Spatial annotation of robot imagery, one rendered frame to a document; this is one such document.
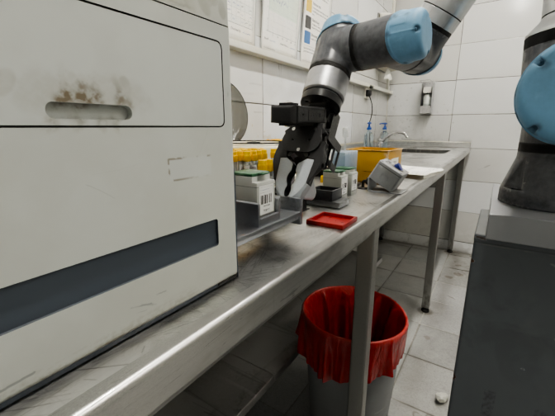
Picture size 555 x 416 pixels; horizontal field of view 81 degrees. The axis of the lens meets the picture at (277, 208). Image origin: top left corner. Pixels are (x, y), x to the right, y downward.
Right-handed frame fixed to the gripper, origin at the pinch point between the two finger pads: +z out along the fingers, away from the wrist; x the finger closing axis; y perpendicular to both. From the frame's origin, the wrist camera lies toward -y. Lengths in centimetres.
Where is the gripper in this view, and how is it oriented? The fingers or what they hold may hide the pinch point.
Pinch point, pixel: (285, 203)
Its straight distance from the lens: 51.7
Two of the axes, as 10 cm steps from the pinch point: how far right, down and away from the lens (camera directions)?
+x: -8.3, -1.3, 5.4
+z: -2.7, 9.4, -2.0
